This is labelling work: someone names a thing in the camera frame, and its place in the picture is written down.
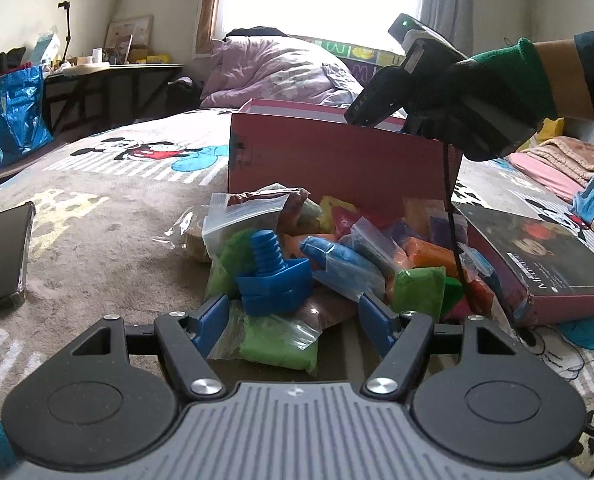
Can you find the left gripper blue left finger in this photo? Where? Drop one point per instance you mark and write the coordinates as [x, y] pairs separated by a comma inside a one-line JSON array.
[[183, 333]]

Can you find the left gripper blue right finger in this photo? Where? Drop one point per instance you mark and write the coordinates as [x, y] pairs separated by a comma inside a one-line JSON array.
[[391, 332]]

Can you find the green black gloved right hand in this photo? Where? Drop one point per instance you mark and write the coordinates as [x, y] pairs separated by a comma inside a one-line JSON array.
[[486, 106]]

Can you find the dark green clay block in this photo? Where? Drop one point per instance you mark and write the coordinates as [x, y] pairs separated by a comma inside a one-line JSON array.
[[418, 289]]

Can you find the blue clay bag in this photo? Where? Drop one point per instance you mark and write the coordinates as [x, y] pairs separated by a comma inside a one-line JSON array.
[[342, 269]]

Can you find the light green clay bag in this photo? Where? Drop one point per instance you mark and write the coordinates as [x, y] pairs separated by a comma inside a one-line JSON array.
[[275, 340]]

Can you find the blue plastic screw tool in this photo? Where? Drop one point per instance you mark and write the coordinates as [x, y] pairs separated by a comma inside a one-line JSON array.
[[276, 285]]

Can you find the green plastic mould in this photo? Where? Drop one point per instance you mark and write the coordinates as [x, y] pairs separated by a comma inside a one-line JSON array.
[[453, 293]]

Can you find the orange clay bag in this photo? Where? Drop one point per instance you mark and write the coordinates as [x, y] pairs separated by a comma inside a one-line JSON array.
[[423, 254]]

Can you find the magenta clay bag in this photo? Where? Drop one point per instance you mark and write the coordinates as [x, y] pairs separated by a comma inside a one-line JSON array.
[[460, 311]]

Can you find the red clay bag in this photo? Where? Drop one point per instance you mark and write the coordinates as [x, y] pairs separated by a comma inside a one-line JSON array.
[[480, 297]]

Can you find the brown clay bag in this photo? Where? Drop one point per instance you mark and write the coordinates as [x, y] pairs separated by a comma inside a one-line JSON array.
[[274, 207]]

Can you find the dark purple clay bag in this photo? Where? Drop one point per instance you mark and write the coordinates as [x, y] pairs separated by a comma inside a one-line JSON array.
[[439, 232]]

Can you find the teal clay bag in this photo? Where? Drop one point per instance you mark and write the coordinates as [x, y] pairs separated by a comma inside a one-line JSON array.
[[474, 263]]

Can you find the yellow clay bag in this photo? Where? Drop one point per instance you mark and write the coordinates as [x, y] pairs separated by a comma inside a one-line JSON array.
[[329, 204]]

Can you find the pink open cardboard box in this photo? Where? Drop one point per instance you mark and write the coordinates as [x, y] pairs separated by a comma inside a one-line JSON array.
[[312, 146]]

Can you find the purple crumpled duvet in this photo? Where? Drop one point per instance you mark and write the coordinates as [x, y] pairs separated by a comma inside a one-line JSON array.
[[276, 68]]

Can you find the cartoon print bed blanket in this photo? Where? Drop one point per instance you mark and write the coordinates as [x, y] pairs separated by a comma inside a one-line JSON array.
[[87, 391]]

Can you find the folded pink brown towels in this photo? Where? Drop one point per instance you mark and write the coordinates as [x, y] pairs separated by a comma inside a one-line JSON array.
[[563, 165]]

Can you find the black smartphone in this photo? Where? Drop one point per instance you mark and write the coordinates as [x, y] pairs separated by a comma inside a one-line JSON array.
[[15, 229]]

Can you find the black desk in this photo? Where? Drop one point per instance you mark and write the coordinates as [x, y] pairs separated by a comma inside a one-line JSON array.
[[105, 97]]

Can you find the blue plastic shopping bag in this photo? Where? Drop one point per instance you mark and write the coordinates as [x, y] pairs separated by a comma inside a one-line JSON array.
[[22, 128]]

